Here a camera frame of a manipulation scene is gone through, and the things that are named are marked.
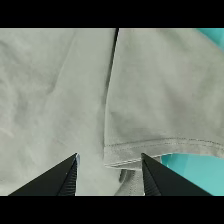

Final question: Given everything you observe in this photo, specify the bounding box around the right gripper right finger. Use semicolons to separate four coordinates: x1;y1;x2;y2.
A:
140;152;212;197

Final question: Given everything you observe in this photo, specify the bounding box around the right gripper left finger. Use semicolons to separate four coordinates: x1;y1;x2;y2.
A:
8;152;79;197

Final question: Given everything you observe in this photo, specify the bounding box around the grey T-shirt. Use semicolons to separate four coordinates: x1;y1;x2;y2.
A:
0;27;224;197

